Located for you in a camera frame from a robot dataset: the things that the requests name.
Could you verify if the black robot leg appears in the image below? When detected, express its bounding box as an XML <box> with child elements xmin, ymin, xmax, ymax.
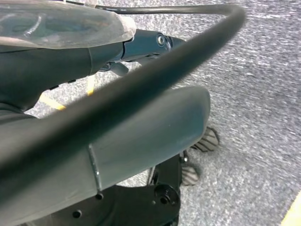
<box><xmin>23</xmin><ymin>154</ymin><xmax>182</xmax><ymax>226</ymax></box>

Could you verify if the black left camera cable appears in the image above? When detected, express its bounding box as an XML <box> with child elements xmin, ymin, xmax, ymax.
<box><xmin>0</xmin><ymin>0</ymin><xmax>247</xmax><ymax>203</ymax></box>

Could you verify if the black ribbed robot foot pad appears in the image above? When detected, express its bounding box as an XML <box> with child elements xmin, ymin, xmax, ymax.
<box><xmin>181</xmin><ymin>162</ymin><xmax>201</xmax><ymax>187</ymax></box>
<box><xmin>190</xmin><ymin>126</ymin><xmax>220</xmax><ymax>153</ymax></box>

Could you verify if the clear plastic film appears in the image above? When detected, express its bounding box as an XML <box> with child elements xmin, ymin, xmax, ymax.
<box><xmin>0</xmin><ymin>0</ymin><xmax>137</xmax><ymax>50</ymax></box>

